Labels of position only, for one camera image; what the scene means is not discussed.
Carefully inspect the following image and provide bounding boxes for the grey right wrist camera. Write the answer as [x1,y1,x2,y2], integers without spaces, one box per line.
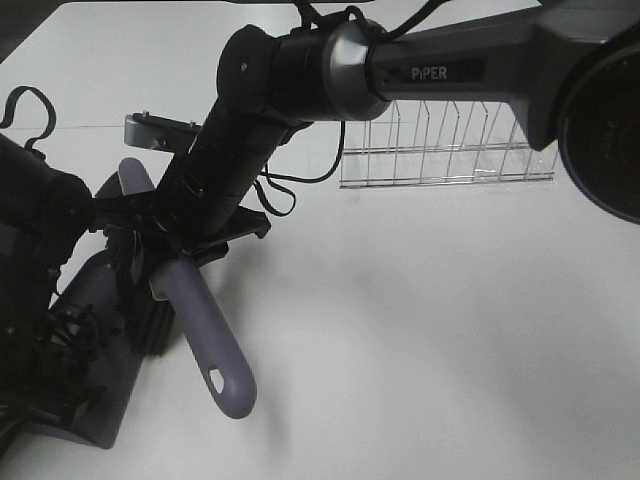
[124,111,202,154]

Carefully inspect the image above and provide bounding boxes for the purple plastic dustpan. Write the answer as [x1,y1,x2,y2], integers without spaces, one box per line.
[26,169,154,448]

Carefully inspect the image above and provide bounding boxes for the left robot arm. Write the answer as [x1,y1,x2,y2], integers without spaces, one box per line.
[1,137,101,451]

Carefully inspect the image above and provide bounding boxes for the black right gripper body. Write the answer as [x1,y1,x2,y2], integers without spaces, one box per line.
[92,192,271,267]

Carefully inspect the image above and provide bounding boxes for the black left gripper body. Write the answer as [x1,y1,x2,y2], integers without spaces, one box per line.
[1,299,105,430]

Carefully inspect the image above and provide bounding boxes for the purple hand brush black bristles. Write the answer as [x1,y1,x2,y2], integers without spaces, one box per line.
[107,157,258,420]

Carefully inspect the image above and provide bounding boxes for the chrome wire dish rack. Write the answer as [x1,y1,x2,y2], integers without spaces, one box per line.
[340,101,559,189]

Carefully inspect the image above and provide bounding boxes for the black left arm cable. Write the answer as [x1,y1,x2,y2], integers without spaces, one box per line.
[0,85,56,156]

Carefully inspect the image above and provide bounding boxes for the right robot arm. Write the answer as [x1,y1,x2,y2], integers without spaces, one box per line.
[93,1,639,254]

